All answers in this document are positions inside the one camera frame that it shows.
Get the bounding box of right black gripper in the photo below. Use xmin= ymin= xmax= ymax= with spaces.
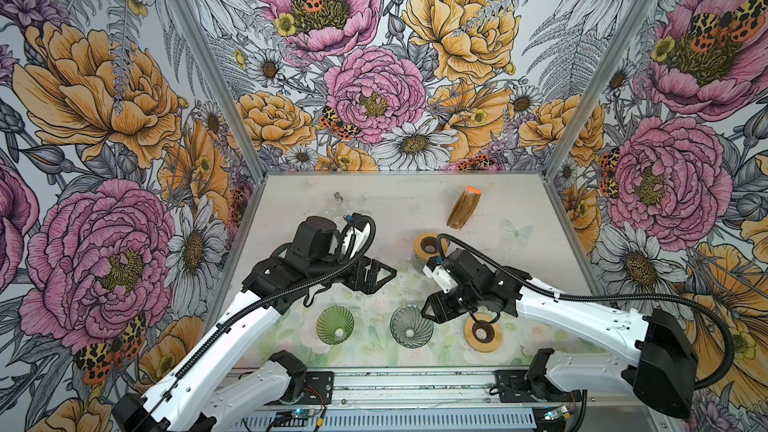
xmin=420 ymin=283 xmax=484 ymax=324

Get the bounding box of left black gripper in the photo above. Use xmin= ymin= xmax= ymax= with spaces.
xmin=309 ymin=246 xmax=396 ymax=296

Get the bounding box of grey glass dripper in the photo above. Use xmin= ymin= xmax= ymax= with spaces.
xmin=390 ymin=304 xmax=434 ymax=349

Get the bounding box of brown coffee filter stack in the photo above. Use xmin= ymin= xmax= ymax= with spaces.
xmin=446 ymin=186 xmax=482 ymax=230

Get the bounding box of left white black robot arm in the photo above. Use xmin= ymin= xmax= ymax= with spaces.
xmin=112 ymin=213 xmax=397 ymax=431

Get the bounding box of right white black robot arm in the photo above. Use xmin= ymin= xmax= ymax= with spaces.
xmin=421 ymin=249 xmax=698 ymax=419

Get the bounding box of green glass dripper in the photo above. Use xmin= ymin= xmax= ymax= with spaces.
xmin=315 ymin=306 xmax=355 ymax=346

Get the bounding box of clear glass flask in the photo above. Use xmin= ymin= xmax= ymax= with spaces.
xmin=325 ymin=192 xmax=352 ymax=223

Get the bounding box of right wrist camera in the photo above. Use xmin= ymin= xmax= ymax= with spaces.
xmin=422 ymin=256 xmax=458 ymax=294

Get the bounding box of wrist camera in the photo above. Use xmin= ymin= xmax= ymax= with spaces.
xmin=422 ymin=256 xmax=458 ymax=294
xmin=341 ymin=212 xmax=375 ymax=259

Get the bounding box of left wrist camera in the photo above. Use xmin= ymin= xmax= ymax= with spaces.
xmin=341 ymin=212 xmax=375 ymax=259

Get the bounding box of aluminium rail frame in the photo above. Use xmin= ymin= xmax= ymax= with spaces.
xmin=157 ymin=365 xmax=667 ymax=412

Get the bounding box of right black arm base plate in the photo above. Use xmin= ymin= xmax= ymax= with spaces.
xmin=489 ymin=369 xmax=583 ymax=403

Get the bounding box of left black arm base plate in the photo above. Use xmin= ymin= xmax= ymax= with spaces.
xmin=284 ymin=371 xmax=335 ymax=406

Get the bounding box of white vented cable duct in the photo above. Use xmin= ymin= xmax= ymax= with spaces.
xmin=226 ymin=406 xmax=537 ymax=431

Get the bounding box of right black corrugated cable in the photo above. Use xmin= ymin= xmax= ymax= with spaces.
xmin=436 ymin=233 xmax=736 ymax=391

